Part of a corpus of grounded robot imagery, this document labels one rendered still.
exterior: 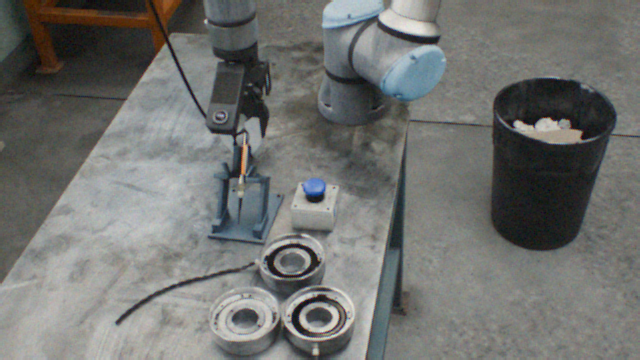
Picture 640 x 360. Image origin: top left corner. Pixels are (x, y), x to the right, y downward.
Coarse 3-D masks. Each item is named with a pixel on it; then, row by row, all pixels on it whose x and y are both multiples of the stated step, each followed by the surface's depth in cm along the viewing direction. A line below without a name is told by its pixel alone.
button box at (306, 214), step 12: (300, 192) 137; (324, 192) 137; (336, 192) 137; (300, 204) 135; (312, 204) 135; (324, 204) 135; (336, 204) 137; (300, 216) 135; (312, 216) 134; (324, 216) 134; (336, 216) 138; (312, 228) 136; (324, 228) 136
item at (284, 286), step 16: (272, 240) 129; (288, 240) 130; (304, 240) 130; (288, 256) 129; (304, 256) 127; (320, 256) 127; (288, 272) 125; (320, 272) 124; (272, 288) 126; (288, 288) 123
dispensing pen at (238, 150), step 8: (248, 136) 134; (240, 144) 135; (240, 152) 132; (240, 160) 132; (232, 168) 133; (240, 168) 132; (240, 176) 134; (240, 184) 134; (240, 192) 134; (240, 200) 135; (240, 208) 135
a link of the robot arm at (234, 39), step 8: (256, 16) 120; (208, 24) 119; (248, 24) 118; (256, 24) 120; (216, 32) 119; (224, 32) 118; (232, 32) 118; (240, 32) 118; (248, 32) 119; (256, 32) 121; (216, 40) 119; (224, 40) 119; (232, 40) 119; (240, 40) 119; (248, 40) 120; (256, 40) 121; (216, 48) 122; (224, 48) 120; (232, 48) 119; (240, 48) 120
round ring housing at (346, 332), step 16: (304, 288) 120; (320, 288) 121; (336, 288) 120; (288, 304) 119; (320, 304) 119; (352, 304) 117; (288, 320) 117; (304, 320) 117; (336, 320) 117; (352, 320) 115; (288, 336) 116; (336, 336) 113; (304, 352) 116; (320, 352) 115
